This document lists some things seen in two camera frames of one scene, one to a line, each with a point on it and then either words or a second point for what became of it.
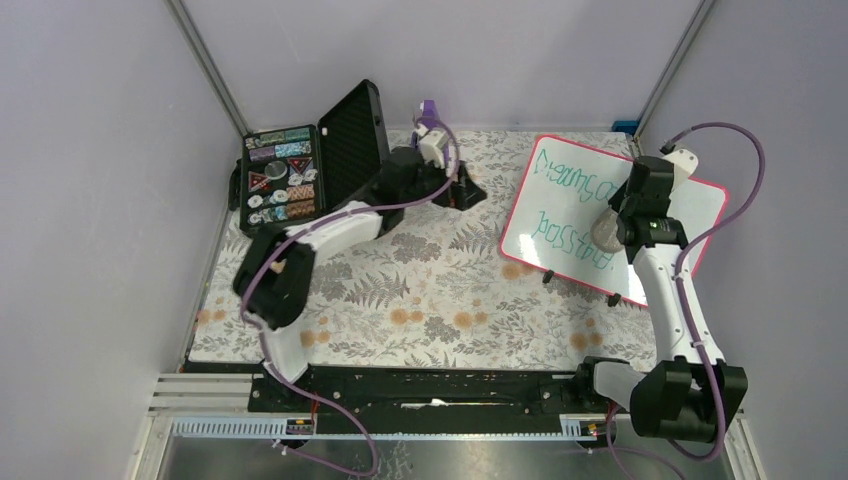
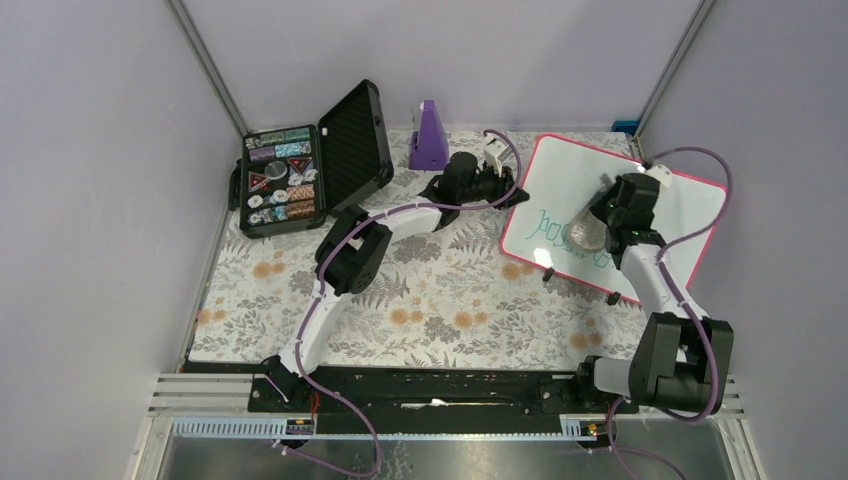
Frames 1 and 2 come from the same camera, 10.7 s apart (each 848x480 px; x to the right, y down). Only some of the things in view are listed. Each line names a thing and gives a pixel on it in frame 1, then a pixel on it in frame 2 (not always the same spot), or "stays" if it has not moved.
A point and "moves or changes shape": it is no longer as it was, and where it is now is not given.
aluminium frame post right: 702,13 stays
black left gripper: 469,192 → 503,187
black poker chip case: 286,174 stays
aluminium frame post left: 182,17 stays
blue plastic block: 626,126 stays
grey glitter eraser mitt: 604,231 moves or changes shape
